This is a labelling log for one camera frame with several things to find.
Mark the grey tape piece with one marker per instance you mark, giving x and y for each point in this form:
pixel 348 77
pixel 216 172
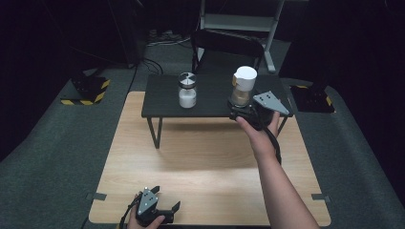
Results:
pixel 97 196
pixel 321 197

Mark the person's right hand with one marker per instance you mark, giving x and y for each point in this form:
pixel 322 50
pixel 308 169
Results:
pixel 259 140

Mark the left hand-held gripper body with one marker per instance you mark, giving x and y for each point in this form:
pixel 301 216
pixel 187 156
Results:
pixel 147 202

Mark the black chair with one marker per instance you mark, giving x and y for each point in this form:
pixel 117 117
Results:
pixel 227 47

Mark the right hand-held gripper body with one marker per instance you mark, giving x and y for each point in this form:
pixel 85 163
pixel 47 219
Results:
pixel 270 103

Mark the white desk frame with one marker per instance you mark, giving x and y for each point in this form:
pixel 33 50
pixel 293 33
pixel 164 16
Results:
pixel 238 22

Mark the stand base with striped tape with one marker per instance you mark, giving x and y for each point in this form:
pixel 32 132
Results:
pixel 89 90
pixel 313 100

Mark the glass jar with white lid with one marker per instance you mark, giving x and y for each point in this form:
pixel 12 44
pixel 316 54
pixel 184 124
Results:
pixel 243 84

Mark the person's left hand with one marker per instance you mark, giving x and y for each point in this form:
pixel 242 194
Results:
pixel 143 224

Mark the black shelf riser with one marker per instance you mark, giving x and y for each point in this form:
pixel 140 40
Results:
pixel 210 95

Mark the glass jar with silver lid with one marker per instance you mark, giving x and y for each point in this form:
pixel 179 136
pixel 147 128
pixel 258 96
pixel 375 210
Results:
pixel 187 92

